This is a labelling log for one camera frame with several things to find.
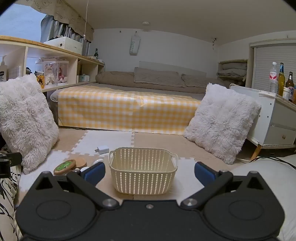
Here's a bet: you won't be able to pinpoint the clear plastic water bottle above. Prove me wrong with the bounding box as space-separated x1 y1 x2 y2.
269 62 279 94

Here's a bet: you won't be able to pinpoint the white fluffy pillow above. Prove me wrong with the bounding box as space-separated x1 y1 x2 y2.
184 83 262 164
0 74 60 175

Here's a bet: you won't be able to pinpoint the thin hanging cord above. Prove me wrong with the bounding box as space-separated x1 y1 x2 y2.
84 0 90 40

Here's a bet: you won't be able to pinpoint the white hanging tag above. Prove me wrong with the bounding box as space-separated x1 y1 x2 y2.
129 35 140 56

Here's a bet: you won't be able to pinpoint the brown beer bottle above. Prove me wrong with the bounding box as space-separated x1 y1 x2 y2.
285 71 295 101

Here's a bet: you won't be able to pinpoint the white headboard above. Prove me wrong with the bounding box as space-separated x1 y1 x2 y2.
139 61 207 77

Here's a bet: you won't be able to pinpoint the brown duvet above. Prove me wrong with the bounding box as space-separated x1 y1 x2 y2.
96 71 135 84

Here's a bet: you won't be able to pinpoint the yellow checked bed cover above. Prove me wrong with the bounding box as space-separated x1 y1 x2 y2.
58 85 201 135

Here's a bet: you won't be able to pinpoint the black and white printed cloth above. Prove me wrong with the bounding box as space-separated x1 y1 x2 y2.
0 144 22 241

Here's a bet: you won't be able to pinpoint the white pump bottle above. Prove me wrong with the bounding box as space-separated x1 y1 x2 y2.
0 56 8 83

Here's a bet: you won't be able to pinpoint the white storage box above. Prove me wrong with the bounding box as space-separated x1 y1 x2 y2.
44 37 83 56

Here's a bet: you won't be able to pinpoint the white louvered wardrobe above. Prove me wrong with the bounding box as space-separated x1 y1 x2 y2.
245 39 296 93

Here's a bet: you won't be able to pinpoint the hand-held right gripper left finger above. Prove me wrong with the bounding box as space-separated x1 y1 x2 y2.
29 161 119 211

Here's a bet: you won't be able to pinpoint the wooden shelf unit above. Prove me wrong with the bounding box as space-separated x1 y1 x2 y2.
0 35 106 93

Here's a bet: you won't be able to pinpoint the yellow glass bottle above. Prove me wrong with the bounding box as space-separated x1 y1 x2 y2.
278 62 285 97

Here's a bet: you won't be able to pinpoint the grey curtain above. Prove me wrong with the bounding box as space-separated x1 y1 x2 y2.
41 14 93 56

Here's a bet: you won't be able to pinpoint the folded beige blankets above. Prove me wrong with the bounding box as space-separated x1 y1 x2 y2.
217 60 248 81

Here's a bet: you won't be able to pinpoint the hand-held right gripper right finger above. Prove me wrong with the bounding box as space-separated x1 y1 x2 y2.
180 162 273 210

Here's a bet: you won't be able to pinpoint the white bedside cabinet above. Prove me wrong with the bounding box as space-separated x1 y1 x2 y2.
230 83 296 160

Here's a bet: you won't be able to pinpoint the beige and white foam puzzle mat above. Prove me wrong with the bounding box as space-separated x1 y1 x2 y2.
21 127 233 201

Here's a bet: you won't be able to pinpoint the black cable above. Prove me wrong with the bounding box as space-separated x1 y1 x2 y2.
250 156 296 168

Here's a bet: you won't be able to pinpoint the clear case with bunny doll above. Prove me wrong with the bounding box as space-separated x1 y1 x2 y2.
36 58 57 88

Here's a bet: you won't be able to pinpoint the beige doodled banner cloth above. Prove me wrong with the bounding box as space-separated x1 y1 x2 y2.
25 0 94 40

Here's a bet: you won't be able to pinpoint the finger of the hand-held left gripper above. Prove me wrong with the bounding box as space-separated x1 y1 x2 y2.
0 151 23 167

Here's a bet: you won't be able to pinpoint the cream plastic woven basket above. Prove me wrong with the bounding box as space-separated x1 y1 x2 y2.
109 147 179 195

